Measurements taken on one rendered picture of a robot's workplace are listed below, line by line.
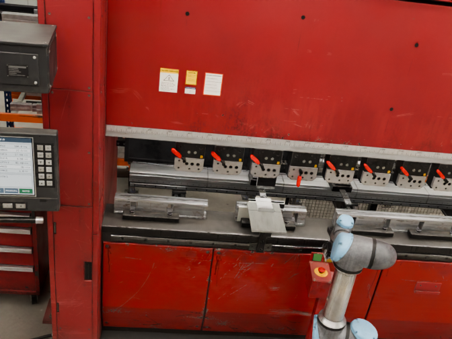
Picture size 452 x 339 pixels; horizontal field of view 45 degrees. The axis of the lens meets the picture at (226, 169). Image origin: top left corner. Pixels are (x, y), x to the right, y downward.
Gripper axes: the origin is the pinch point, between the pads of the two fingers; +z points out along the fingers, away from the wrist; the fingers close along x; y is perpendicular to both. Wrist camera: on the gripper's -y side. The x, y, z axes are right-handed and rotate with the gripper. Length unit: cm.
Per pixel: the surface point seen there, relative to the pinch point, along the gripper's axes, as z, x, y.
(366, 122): -48, 11, -51
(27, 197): -50, -137, 20
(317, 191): 16, 2, -55
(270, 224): -4.9, -30.3, -12.2
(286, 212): 5.8, -19.2, -29.3
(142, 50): -75, -102, -51
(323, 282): 12.1, 0.8, 8.5
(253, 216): -2.9, -38.9, -17.5
